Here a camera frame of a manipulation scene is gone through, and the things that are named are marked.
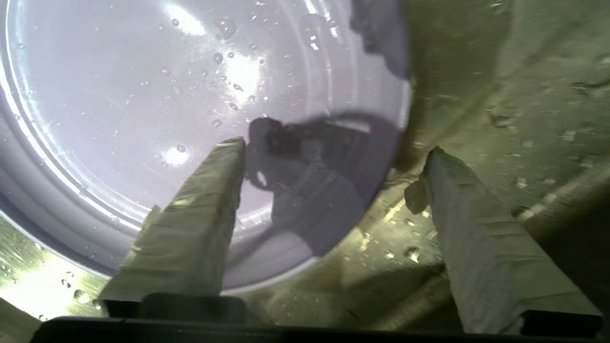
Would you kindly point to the purple round plate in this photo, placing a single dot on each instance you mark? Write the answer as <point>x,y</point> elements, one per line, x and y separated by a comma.
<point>143,95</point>

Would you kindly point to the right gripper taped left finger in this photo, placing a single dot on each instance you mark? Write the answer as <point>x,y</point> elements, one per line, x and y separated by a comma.
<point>190,228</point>

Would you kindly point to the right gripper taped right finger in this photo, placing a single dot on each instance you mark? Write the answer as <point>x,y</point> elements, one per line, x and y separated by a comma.
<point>486,247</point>

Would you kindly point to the stainless steel sink basin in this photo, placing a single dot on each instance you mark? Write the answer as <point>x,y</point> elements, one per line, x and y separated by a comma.
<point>500,95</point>

